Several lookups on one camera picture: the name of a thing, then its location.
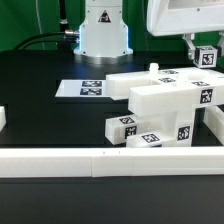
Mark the white side block left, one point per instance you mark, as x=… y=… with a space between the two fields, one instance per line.
x=2 y=117

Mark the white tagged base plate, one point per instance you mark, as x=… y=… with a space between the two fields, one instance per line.
x=81 y=88

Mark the white front fence bar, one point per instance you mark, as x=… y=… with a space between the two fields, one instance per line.
x=110 y=162

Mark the white chair back frame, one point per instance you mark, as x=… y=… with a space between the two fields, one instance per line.
x=208 y=84

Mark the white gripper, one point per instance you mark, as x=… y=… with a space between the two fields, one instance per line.
x=173 y=17

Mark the white chair seat part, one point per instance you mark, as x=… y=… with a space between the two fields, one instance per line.
x=176 y=126

